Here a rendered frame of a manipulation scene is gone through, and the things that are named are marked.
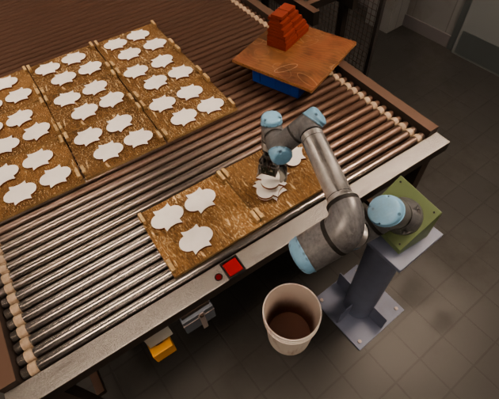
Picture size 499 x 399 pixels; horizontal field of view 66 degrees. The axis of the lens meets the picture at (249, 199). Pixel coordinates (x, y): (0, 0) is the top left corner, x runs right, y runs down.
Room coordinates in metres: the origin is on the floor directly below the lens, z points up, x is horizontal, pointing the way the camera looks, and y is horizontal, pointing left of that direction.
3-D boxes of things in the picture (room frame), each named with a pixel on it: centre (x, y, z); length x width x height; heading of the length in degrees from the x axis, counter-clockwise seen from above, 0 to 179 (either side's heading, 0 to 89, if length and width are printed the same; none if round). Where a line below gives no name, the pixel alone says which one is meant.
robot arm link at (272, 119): (1.01, -0.10, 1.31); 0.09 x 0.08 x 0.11; 8
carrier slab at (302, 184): (1.10, -0.14, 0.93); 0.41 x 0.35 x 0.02; 120
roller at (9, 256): (1.25, 0.22, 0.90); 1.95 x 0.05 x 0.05; 120
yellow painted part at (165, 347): (0.47, 0.41, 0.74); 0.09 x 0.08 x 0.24; 120
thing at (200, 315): (0.56, 0.25, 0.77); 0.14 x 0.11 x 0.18; 120
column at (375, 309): (0.81, -0.61, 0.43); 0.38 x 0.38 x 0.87; 34
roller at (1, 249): (1.30, 0.25, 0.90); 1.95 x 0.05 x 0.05; 120
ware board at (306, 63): (1.89, -0.31, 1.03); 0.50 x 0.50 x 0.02; 52
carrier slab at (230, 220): (0.89, 0.22, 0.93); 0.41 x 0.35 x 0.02; 121
